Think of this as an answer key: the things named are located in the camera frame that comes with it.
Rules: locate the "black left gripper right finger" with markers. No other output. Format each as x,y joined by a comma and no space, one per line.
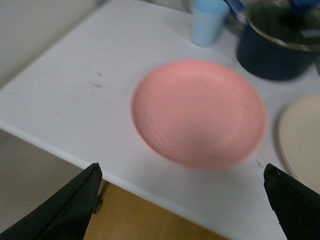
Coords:
296,206

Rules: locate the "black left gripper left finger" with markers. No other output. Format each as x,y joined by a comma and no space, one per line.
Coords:
65,215

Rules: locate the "cream plate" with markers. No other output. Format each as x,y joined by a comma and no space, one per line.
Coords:
299,140

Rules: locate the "pink plate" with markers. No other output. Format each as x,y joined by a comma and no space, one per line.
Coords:
198,114

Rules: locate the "dark blue saucepan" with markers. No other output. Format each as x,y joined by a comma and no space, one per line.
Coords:
265,59

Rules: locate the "glass pot lid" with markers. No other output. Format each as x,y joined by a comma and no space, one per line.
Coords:
281,23

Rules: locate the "light blue cup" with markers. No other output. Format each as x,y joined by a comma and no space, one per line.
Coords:
208,17

